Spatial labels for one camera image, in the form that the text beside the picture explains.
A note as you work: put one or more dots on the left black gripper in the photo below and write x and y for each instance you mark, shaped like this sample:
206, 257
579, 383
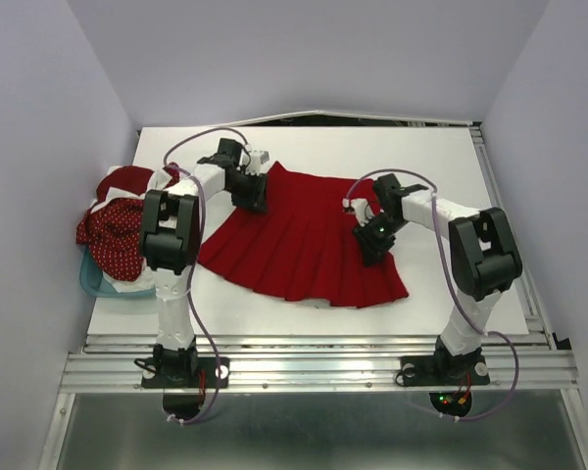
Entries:
257, 198

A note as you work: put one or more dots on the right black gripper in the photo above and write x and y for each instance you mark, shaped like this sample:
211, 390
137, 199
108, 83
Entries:
369, 249

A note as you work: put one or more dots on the plain red skirt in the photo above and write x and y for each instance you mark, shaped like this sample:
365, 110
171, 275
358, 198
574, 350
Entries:
303, 247

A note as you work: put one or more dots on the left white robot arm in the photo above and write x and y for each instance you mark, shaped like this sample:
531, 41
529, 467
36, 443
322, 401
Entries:
170, 240

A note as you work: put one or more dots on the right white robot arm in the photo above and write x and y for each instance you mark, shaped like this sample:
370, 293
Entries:
480, 262

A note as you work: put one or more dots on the red polka dot skirt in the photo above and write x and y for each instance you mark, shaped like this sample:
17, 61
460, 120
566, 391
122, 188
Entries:
112, 230

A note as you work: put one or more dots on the teal plastic basket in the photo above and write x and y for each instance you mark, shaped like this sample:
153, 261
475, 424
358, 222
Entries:
112, 266

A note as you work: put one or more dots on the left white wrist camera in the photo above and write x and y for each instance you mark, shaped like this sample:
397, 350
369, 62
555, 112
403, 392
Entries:
255, 162

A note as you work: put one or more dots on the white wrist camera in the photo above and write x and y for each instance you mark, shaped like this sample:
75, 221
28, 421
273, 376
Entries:
255, 162
359, 208

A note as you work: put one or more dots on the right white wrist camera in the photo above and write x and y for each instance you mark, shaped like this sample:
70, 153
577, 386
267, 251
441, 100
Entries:
359, 208

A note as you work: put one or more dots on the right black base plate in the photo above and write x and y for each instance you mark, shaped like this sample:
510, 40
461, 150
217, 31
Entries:
426, 371

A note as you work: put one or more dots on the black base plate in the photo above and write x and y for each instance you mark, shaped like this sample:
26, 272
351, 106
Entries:
210, 374
426, 371

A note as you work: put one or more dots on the aluminium frame rail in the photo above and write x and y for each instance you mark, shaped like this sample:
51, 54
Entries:
312, 387

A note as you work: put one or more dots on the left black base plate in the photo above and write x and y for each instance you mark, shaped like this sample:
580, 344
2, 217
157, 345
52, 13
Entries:
210, 374

